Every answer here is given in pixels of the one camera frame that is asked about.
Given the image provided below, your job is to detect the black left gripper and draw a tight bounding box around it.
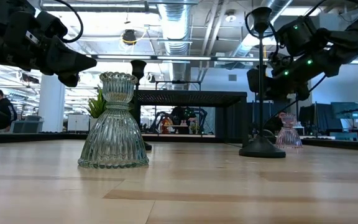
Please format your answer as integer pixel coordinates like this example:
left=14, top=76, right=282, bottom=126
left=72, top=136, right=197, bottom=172
left=26, top=11, right=98, bottom=88

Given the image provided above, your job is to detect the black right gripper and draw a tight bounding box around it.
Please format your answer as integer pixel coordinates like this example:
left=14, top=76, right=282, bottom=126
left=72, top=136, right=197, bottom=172
left=246, top=62, right=311, bottom=102

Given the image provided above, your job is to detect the pink ribbed glass candle holder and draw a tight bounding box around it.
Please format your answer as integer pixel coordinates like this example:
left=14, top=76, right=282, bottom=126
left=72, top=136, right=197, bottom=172
left=274, top=112, right=303, bottom=149

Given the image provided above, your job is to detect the tall black candlestick holder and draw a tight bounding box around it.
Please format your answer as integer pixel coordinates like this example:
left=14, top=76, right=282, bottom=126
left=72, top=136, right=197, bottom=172
left=238, top=6, right=287, bottom=159

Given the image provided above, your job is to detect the short black candlestick holder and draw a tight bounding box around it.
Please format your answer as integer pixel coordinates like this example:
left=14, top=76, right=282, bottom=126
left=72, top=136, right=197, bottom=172
left=130, top=60, right=153, bottom=152

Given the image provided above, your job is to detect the clear ribbed glass candle holder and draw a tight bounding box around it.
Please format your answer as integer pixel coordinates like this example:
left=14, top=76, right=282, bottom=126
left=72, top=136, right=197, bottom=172
left=77, top=71, right=150, bottom=170

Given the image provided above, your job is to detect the white room column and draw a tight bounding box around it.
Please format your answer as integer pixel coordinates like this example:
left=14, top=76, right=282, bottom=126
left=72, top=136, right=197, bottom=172
left=38, top=73, right=66, bottom=133

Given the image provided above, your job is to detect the small green potted plant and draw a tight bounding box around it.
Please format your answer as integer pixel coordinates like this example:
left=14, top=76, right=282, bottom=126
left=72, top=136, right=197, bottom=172
left=85, top=86, right=108, bottom=131

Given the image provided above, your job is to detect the white cabinet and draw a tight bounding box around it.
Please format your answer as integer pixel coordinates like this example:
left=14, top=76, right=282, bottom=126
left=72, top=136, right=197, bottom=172
left=67, top=113, right=90, bottom=132

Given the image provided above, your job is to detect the round black ceiling device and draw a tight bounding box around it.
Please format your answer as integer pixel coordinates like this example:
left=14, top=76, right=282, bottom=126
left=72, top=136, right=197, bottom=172
left=122, top=29, right=138, bottom=47

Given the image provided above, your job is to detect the background computer monitor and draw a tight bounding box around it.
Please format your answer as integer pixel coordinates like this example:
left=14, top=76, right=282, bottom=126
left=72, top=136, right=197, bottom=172
left=330, top=101, right=358, bottom=120

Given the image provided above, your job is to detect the grey storage bin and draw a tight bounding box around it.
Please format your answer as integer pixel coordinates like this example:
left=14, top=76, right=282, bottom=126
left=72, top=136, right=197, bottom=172
left=10, top=115, right=44, bottom=134

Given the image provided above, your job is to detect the person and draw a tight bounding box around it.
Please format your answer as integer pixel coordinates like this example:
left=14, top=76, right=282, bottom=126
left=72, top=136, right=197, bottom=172
left=0, top=88, right=18, bottom=133

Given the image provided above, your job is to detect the black perforated metal shelf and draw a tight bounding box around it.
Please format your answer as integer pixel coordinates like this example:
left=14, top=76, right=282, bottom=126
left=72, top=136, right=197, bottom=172
left=134, top=89, right=250, bottom=147

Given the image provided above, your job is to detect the long ceiling light bar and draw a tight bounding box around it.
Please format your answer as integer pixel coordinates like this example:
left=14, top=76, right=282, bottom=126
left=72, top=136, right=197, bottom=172
left=87, top=54, right=270, bottom=63

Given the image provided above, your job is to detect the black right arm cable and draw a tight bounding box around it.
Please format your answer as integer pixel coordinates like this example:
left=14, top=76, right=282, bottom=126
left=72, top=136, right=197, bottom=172
left=259, top=75, right=327, bottom=129

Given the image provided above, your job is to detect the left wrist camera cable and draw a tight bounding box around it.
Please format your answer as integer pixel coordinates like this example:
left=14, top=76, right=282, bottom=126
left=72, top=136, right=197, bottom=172
left=52, top=0, right=85, bottom=44

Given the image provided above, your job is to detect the black table frame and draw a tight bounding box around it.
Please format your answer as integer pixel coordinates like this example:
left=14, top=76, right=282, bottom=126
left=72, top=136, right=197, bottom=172
left=0, top=130, right=358, bottom=152

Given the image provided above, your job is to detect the silver ceiling air duct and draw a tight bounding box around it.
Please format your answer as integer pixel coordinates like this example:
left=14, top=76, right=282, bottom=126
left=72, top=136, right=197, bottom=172
left=157, top=2, right=198, bottom=82

